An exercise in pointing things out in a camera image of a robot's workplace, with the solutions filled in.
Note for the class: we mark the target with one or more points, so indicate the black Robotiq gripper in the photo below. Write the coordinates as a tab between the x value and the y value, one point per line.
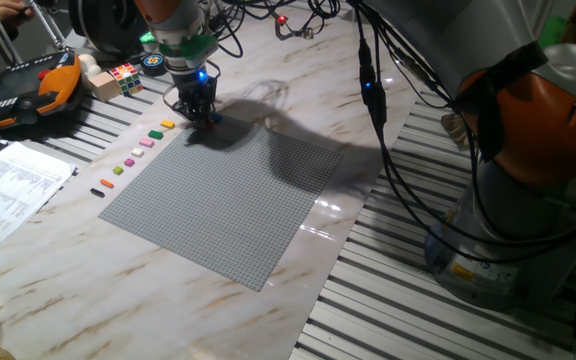
195	90

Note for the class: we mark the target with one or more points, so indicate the long blue Lego brick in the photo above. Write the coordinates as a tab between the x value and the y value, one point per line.
217	118

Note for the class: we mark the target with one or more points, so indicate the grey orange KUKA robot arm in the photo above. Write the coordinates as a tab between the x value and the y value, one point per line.
468	30

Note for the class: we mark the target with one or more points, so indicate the yellow Lego brick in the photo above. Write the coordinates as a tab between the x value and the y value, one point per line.
167	124

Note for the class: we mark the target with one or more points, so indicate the green Lego brick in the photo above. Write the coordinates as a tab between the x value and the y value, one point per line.
155	134

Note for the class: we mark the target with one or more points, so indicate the pink Lego brick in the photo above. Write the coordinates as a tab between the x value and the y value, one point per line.
146	142

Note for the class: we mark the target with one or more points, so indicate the white Lego brick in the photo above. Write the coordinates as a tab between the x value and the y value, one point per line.
137	152

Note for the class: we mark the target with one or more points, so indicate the small magenta Lego brick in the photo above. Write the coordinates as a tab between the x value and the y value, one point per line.
129	162

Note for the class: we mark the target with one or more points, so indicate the grey Lego baseplate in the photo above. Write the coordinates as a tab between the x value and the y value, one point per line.
208	205

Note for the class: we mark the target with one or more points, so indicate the small lime Lego brick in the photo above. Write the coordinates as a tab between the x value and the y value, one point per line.
118	170

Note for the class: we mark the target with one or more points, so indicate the thin orange Lego brick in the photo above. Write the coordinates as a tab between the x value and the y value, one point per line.
107	183

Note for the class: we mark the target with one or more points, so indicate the thin black Lego brick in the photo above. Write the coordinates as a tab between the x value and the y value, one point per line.
97	192

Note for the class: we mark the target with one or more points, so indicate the person's hand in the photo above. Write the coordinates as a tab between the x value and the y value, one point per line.
10	10

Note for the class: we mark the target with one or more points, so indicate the black round puck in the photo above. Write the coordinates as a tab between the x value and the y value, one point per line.
152	61

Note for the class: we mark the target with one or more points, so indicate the Rubik's cube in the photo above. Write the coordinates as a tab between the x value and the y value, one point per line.
126	79

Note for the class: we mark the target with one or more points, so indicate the plain wooden cube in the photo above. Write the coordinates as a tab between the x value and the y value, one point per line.
104	86

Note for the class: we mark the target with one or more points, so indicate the white rounded figurine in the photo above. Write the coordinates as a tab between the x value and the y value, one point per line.
88	62

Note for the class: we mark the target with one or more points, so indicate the black filament spool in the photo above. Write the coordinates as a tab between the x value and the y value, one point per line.
108	25

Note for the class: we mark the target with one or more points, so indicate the thin metal rod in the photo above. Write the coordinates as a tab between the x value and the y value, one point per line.
50	27

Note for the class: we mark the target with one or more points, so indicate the black orange teach pendant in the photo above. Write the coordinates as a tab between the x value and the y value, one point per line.
23	90

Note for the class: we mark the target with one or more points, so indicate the marble pattern mat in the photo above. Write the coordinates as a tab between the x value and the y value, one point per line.
118	280

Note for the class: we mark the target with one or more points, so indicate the printed paper sheet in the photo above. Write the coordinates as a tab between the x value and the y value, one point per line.
8	195

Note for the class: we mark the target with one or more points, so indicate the green cloth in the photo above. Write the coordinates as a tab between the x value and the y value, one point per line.
553	31

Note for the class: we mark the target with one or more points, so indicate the green wrist mount plate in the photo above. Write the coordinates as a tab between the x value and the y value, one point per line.
198	47

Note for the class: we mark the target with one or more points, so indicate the shiny metal bracket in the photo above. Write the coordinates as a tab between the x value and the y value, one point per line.
453	130

